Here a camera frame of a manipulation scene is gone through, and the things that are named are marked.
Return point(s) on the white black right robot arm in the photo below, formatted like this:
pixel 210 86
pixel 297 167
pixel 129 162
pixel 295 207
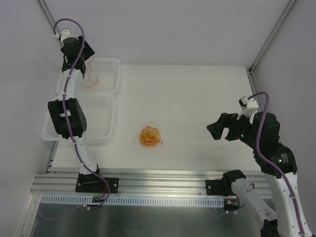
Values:
pixel 278 164

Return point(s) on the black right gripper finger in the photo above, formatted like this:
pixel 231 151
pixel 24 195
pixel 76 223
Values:
pixel 224 120
pixel 216 130

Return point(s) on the aluminium rail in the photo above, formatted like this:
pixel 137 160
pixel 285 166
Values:
pixel 253 88
pixel 132 182

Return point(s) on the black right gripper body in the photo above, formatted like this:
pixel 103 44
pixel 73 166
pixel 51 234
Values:
pixel 230 127

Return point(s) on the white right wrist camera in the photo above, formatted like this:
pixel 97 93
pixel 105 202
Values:
pixel 248 107

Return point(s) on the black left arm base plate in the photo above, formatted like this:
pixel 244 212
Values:
pixel 89 183

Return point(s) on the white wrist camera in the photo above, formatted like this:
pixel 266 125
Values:
pixel 248 107
pixel 63 35

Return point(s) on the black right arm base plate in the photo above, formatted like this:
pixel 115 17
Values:
pixel 218 188

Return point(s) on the right side aluminium rail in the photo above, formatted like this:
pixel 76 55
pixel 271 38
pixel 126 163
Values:
pixel 253 88

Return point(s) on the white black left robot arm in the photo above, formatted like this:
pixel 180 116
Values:
pixel 68 117

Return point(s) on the aluminium front rail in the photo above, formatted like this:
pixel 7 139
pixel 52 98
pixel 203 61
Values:
pixel 132 182

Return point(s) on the left aluminium frame post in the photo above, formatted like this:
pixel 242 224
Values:
pixel 47 13

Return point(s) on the aluminium frame post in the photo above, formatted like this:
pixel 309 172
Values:
pixel 272 34
pixel 47 13

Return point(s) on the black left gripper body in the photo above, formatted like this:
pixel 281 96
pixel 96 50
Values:
pixel 87 51

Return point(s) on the far white perforated basket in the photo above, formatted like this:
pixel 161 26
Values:
pixel 101 75

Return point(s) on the right aluminium frame post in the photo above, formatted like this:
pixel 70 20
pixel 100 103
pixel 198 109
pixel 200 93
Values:
pixel 272 34

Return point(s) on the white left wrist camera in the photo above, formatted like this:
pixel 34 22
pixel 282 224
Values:
pixel 63 35

